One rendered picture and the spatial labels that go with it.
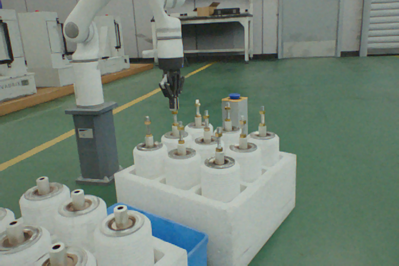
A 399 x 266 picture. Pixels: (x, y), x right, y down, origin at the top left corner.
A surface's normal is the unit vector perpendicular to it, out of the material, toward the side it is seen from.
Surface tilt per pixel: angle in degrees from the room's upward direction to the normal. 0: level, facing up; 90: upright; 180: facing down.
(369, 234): 0
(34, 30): 90
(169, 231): 88
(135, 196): 90
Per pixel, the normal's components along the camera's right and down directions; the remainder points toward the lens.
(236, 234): 0.80, 0.11
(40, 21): -0.26, 0.26
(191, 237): -0.57, 0.20
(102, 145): 0.49, 0.20
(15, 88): 0.96, 0.02
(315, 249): -0.05, -0.97
